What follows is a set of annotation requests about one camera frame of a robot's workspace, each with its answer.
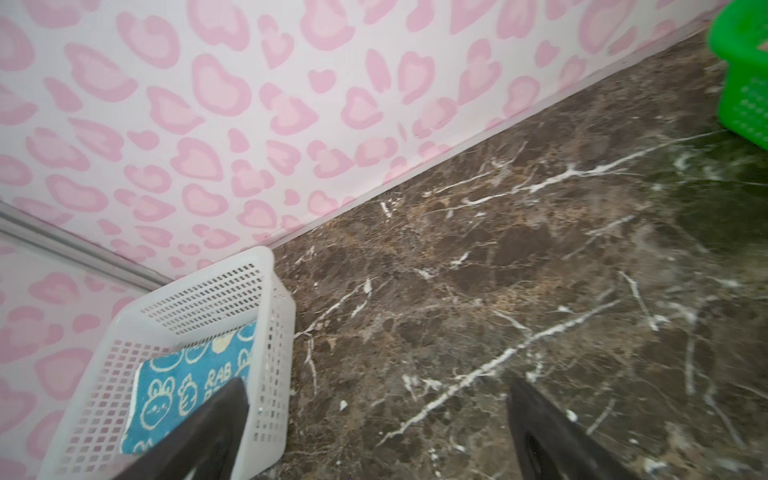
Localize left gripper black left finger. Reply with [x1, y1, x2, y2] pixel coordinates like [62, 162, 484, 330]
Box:
[116, 378, 249, 480]

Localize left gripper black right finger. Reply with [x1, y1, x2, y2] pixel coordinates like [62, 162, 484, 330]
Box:
[506, 377, 637, 480]

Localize teal bunny print towel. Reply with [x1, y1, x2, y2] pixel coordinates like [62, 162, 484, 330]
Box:
[120, 322, 256, 455]

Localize green plastic basket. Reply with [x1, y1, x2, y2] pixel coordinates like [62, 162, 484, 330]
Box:
[707, 0, 767, 149]

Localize white perforated plastic basket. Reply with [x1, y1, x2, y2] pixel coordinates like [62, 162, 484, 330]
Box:
[38, 246, 296, 479]

